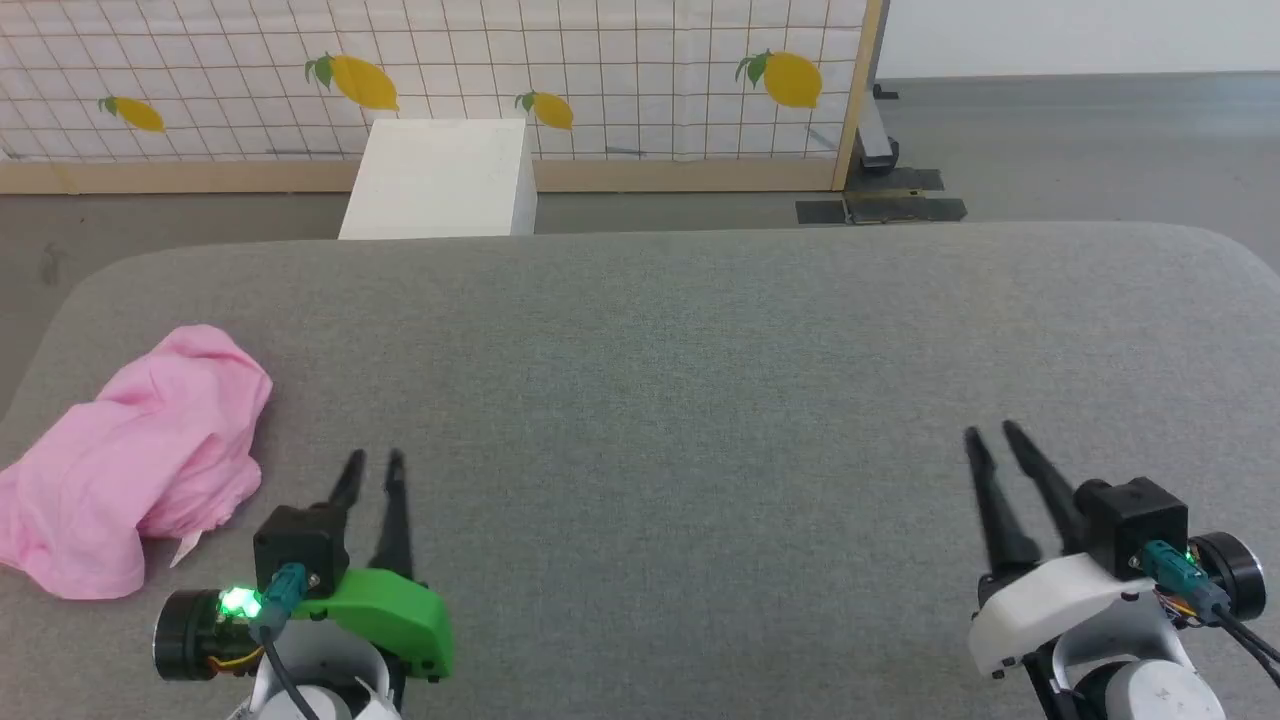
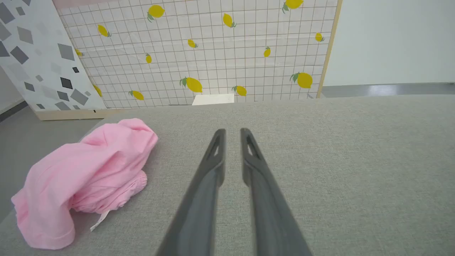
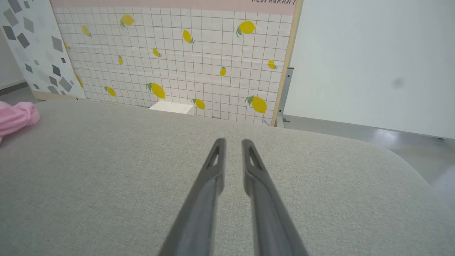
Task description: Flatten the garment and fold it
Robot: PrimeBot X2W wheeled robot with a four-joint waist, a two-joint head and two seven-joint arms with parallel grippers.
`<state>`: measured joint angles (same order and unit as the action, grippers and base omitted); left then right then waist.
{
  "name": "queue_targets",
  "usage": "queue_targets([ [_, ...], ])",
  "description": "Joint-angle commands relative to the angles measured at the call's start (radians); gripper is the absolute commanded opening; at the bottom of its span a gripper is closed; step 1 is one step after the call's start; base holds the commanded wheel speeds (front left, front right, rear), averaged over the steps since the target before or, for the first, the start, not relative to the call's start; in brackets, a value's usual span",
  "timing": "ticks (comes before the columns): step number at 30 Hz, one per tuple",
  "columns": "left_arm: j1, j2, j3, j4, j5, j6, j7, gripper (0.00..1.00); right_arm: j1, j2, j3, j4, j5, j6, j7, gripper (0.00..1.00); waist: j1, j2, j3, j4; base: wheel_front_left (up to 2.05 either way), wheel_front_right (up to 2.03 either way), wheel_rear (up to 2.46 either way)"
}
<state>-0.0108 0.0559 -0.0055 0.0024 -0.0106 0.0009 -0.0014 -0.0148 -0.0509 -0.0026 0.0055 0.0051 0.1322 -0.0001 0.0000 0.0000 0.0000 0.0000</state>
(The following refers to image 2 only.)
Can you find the pink cloth garment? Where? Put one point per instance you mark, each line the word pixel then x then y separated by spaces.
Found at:
pixel 85 170

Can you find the white pillar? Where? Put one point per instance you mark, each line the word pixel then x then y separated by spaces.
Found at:
pixel 213 99

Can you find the grey fabric sofa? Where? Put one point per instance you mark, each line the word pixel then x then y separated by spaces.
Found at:
pixel 337 167

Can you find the grey terrazzo pattern panel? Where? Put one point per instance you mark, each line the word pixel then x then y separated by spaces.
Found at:
pixel 39 60

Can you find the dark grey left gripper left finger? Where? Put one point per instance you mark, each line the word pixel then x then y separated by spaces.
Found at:
pixel 204 199

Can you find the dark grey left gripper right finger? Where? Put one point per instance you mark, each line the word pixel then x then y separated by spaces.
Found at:
pixel 266 206

